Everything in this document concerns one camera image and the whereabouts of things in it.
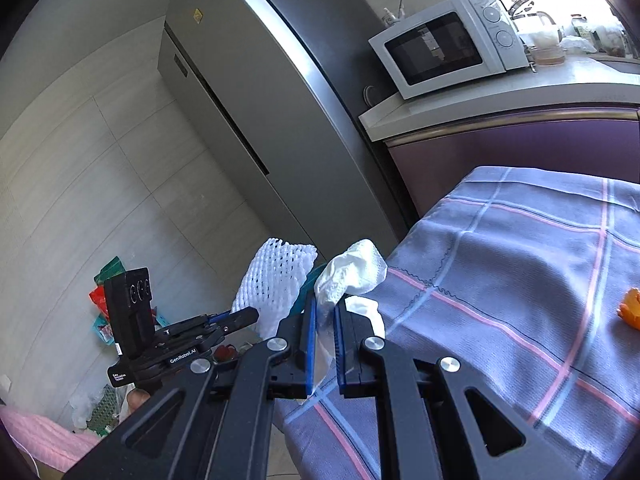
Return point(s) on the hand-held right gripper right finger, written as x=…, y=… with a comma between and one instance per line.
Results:
x=341, y=355

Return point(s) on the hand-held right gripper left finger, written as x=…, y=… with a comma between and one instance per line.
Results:
x=310, y=345

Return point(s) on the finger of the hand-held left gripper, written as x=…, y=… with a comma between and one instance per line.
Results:
x=240, y=321

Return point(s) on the white foam fruit net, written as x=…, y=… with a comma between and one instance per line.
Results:
x=272, y=280

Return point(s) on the blue plastic bin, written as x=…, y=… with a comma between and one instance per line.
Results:
x=309, y=287

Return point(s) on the white tissue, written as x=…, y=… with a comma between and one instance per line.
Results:
x=357, y=270

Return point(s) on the person's left hand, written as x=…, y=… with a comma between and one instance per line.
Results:
x=137, y=399

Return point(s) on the red plastic item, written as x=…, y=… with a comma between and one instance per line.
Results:
x=226, y=354

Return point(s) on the red packet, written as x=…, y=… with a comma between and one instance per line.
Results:
x=97, y=297

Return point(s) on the green packet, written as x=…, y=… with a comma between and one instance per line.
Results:
x=111, y=267

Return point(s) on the clear plastic bag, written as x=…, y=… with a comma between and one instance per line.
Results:
x=100, y=407

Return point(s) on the pink cloth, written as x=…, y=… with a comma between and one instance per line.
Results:
x=45, y=435

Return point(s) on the checked purple table cloth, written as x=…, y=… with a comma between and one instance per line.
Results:
x=500, y=285

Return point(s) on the grey refrigerator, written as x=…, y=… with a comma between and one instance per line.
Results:
x=250, y=85

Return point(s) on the round grey suction holder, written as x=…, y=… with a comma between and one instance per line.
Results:
x=374, y=95

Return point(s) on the kitchen counter with purple cabinets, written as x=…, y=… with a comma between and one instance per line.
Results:
x=500, y=130

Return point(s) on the orange peel piece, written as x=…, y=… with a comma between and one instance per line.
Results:
x=631, y=307

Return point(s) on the white microwave oven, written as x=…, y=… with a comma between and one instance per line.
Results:
x=440, y=50

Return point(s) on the small white bottle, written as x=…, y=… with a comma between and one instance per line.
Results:
x=395, y=14

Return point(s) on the glass kettle jug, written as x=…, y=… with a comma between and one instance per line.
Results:
x=542, y=47

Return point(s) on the glass kettle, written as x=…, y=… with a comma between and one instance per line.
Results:
x=530, y=15

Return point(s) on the small glass jar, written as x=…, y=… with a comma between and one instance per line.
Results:
x=580, y=27

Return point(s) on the large glass jar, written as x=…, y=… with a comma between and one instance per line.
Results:
x=612, y=40

